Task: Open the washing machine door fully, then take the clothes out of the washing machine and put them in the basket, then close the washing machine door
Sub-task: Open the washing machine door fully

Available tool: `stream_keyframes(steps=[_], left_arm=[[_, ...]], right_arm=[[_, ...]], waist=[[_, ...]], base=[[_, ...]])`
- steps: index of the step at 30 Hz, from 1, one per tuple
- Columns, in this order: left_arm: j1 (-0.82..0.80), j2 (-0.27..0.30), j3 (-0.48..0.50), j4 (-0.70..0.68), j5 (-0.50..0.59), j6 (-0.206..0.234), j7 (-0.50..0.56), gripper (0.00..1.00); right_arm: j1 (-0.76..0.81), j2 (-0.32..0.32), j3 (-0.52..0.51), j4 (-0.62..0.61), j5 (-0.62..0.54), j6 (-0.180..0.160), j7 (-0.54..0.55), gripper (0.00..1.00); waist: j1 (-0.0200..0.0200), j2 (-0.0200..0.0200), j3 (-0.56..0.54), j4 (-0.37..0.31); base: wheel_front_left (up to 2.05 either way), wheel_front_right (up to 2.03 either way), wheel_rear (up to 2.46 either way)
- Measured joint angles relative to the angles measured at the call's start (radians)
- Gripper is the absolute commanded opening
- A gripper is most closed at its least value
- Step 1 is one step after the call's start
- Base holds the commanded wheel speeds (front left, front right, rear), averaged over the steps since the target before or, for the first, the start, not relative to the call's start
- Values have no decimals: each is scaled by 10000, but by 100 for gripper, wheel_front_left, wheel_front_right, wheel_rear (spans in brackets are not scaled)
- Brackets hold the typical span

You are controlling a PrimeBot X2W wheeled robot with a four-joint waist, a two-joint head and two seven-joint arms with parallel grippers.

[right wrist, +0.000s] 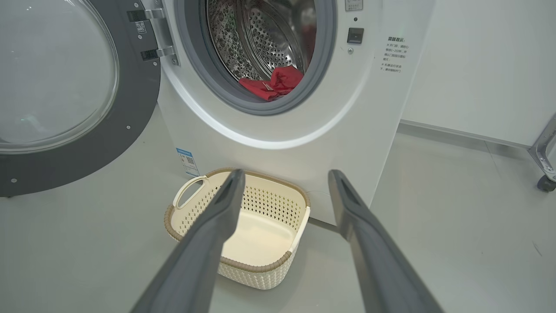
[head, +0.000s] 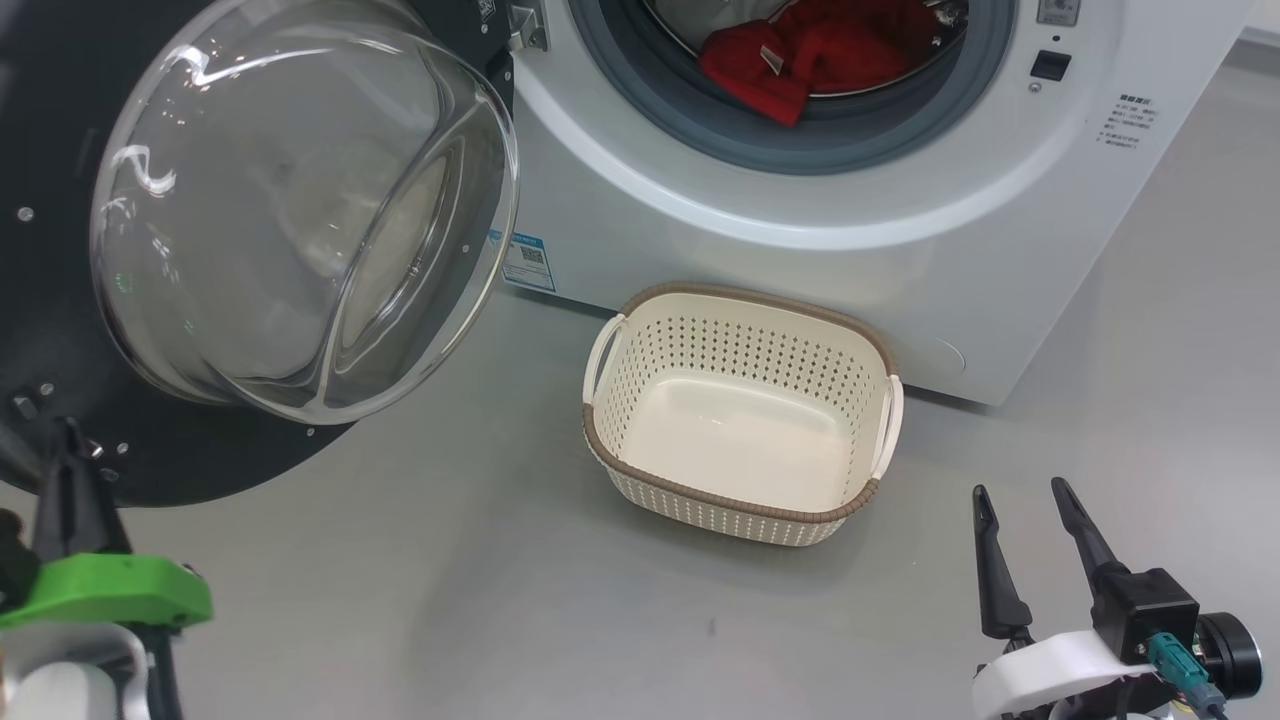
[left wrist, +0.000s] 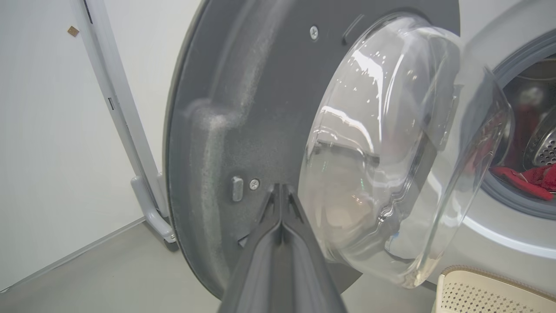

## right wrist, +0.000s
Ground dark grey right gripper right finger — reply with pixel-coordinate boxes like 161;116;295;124
328;169;444;313

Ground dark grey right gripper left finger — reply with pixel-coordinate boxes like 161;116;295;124
129;169;246;313

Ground dark round washing machine door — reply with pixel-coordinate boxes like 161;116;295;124
0;0;162;198

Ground red Bulls basketball jersey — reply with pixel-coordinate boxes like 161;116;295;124
238;77;287;102

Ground red basketball shorts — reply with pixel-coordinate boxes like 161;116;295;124
269;65;304;95

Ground cream perforated laundry basket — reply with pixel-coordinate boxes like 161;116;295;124
164;167;311;290

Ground white washing machine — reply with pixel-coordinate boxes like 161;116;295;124
143;0;437;226

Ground washing machine drum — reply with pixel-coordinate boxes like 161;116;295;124
206;0;318;100

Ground blue white energy label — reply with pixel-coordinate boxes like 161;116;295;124
176;148;200;177

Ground white partition board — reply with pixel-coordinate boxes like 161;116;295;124
399;0;556;183

